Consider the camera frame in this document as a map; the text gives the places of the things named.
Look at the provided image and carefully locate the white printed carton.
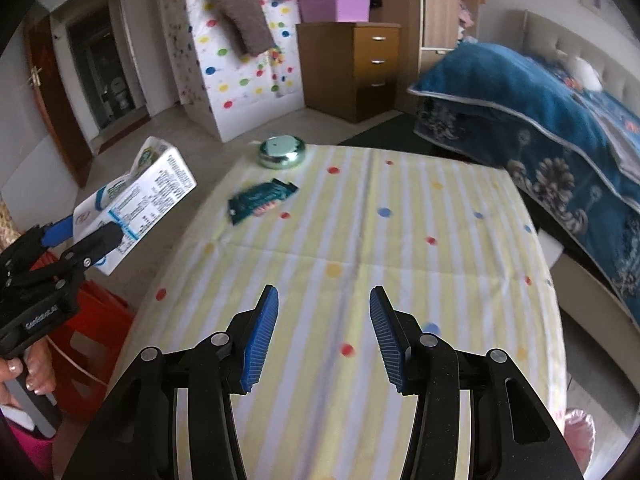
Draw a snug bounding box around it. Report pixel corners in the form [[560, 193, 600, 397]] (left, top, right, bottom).
[[72, 136, 198, 277]]

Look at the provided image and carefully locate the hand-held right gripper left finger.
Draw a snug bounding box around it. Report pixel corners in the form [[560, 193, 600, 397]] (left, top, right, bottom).
[[60, 285, 279, 480]]

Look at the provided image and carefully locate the white paper sheet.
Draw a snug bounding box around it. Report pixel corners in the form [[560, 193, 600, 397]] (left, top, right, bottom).
[[605, 110, 640, 184]]

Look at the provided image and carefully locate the bed with blue quilt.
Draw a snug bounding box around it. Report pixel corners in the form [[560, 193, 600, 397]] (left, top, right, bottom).
[[406, 41, 640, 326]]

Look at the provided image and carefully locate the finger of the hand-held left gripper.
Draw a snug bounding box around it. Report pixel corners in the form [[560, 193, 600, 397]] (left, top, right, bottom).
[[47, 221, 126, 283], [30, 214, 76, 253]]

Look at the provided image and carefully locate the green snack wrapper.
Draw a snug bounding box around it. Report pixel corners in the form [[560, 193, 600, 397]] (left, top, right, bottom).
[[227, 178, 300, 227]]

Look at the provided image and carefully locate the yellow striped tablecloth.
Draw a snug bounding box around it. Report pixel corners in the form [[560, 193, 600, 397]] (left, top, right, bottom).
[[107, 144, 574, 480]]

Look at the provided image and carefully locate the person's left hand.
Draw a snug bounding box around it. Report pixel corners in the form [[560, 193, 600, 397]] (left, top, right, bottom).
[[0, 342, 57, 411]]

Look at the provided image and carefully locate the round metal tin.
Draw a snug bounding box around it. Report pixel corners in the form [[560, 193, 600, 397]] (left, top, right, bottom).
[[257, 135, 307, 169]]

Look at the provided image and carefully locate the brown garment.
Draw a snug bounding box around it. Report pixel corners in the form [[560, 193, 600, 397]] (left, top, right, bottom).
[[202, 0, 322, 59]]

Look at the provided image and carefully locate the polka dot white cabinet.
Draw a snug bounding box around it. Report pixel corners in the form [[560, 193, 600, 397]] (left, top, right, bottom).
[[167, 0, 307, 142]]

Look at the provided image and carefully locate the wooden drawer cabinet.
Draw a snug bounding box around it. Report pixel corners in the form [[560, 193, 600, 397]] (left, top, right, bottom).
[[296, 22, 403, 124]]

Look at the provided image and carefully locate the pink storage box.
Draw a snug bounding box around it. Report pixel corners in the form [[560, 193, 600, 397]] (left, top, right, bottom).
[[298, 0, 372, 24]]

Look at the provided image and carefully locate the red plastic stool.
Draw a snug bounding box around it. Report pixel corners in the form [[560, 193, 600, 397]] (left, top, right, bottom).
[[47, 280, 137, 424]]

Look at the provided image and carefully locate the person's left forearm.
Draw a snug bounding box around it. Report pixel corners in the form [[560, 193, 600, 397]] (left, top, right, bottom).
[[0, 405, 57, 480]]

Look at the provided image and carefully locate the white plush toy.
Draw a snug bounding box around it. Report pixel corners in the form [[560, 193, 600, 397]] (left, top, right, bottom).
[[570, 55, 602, 92]]

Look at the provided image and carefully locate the dark green mat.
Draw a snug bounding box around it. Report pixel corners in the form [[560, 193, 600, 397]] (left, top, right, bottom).
[[340, 112, 481, 167]]

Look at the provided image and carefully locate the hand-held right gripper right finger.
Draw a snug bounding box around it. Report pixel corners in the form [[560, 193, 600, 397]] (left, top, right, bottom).
[[369, 285, 586, 480]]

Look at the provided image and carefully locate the brown wooden door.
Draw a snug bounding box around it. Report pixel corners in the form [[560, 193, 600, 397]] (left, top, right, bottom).
[[22, 12, 94, 189]]

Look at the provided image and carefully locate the wooden wardrobe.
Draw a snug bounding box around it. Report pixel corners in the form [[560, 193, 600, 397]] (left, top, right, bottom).
[[370, 0, 463, 111]]

